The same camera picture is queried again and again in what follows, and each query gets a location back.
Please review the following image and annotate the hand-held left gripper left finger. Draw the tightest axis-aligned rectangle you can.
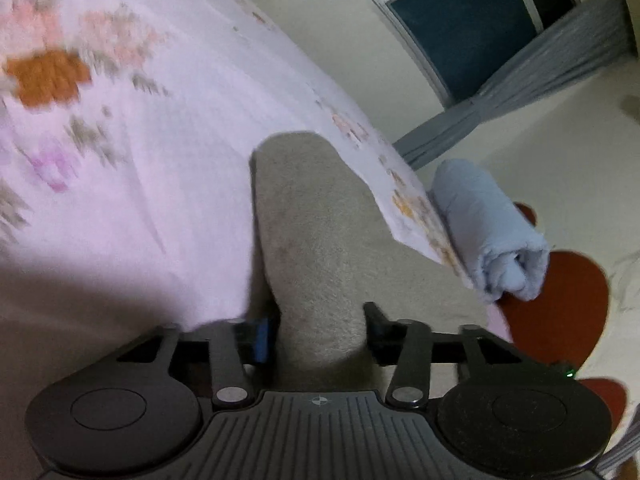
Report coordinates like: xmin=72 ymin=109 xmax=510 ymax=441
xmin=116 ymin=316 xmax=274 ymax=408

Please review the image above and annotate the floral bed sheet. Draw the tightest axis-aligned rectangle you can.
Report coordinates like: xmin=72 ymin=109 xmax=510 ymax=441
xmin=0 ymin=0 xmax=513 ymax=356

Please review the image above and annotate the wooden headboard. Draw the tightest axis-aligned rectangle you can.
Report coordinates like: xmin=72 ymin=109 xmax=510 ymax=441
xmin=497 ymin=202 xmax=629 ymax=433

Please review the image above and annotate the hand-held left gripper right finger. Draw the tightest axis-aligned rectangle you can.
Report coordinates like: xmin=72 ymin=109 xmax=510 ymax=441
xmin=364 ymin=302 xmax=523 ymax=408

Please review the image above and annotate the window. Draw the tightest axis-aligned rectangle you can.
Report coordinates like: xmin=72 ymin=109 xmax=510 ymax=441
xmin=332 ymin=0 xmax=583 ymax=109

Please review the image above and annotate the rolled light blue blanket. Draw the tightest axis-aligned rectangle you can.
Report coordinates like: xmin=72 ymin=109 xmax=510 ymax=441
xmin=431 ymin=159 xmax=551 ymax=303

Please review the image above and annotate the grey curtain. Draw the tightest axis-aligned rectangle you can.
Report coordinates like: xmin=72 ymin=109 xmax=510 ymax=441
xmin=395 ymin=0 xmax=632 ymax=170

